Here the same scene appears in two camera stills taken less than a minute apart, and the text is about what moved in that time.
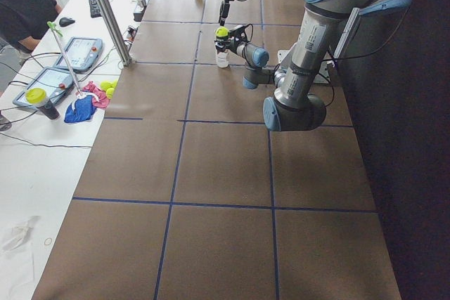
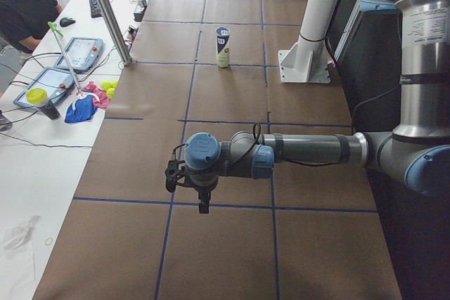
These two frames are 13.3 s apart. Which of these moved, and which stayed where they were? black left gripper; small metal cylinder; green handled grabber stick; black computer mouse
Moved: black left gripper
Stayed: black computer mouse; green handled grabber stick; small metal cylinder
